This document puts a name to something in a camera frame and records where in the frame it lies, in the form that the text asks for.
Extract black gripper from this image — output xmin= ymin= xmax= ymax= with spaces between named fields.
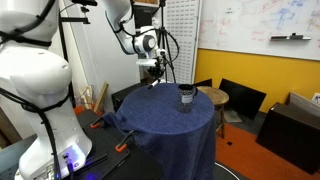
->
xmin=148 ymin=64 xmax=166 ymax=84

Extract black and white marker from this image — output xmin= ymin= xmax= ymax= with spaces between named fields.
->
xmin=147 ymin=78 xmax=162 ymax=91

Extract black speckled mug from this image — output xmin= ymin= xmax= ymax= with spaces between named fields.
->
xmin=176 ymin=83 xmax=199 ymax=114

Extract black box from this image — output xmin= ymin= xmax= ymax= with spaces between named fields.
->
xmin=110 ymin=82 xmax=148 ymax=113

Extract white perforated panel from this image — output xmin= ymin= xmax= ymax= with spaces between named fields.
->
xmin=155 ymin=0 xmax=203 ymax=85

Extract blue table cloth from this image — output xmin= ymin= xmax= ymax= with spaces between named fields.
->
xmin=101 ymin=82 xmax=217 ymax=180

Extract wooden planks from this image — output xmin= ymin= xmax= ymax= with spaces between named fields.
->
xmin=79 ymin=81 xmax=110 ymax=114

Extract round wooden stool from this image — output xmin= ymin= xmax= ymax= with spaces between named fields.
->
xmin=196 ymin=85 xmax=231 ymax=140

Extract large black monitor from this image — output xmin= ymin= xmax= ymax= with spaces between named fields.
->
xmin=218 ymin=77 xmax=268 ymax=121

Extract whiteboard with drawings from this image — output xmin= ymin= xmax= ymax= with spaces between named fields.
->
xmin=197 ymin=0 xmax=320 ymax=62

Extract whiteboard tray with eraser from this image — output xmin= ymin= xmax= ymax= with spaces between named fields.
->
xmin=269 ymin=32 xmax=313 ymax=42

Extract black cabinet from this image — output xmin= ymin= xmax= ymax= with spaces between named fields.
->
xmin=255 ymin=102 xmax=320 ymax=176

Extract grey monitor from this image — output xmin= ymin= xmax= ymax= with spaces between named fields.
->
xmin=287 ymin=91 xmax=320 ymax=118

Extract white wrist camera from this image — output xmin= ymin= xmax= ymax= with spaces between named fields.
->
xmin=155 ymin=48 xmax=167 ymax=58

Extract black camera tripod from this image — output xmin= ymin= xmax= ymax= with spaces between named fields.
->
xmin=156 ymin=0 xmax=177 ymax=84

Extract orange handled clamp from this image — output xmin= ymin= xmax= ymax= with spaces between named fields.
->
xmin=114 ymin=129 xmax=136 ymax=154
xmin=89 ymin=116 xmax=106 ymax=130

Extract black camera stand pole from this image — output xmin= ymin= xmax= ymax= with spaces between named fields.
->
xmin=55 ymin=0 xmax=99 ymax=108

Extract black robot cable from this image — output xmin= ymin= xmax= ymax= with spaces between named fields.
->
xmin=0 ymin=0 xmax=74 ymax=180

